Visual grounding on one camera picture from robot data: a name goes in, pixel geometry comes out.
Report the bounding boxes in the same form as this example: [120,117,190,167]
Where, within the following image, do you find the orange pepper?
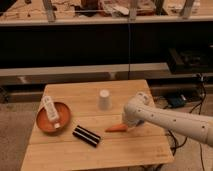
[105,124,128,132]

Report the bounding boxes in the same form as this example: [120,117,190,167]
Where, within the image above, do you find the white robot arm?
[122,92,213,147]

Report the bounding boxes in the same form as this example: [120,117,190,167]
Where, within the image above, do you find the translucent plastic cup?
[98,89,112,110]

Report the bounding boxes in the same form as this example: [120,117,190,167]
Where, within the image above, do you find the orange bowl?
[36,102,71,134]

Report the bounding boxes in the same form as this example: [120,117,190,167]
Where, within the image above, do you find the black striped box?
[73,125,101,147]

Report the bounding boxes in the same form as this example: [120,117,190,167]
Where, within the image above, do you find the white tube bottle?
[42,96,60,129]

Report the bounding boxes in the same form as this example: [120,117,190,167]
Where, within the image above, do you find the blue black device on floor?
[165,94,186,108]

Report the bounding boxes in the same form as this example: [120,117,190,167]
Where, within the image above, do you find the dark box on shelf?
[167,48,213,74]

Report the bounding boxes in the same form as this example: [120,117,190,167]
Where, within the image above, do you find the black vertical cable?
[127,14,132,80]

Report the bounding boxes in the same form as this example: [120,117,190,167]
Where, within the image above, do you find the black cable on floor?
[157,74,208,171]

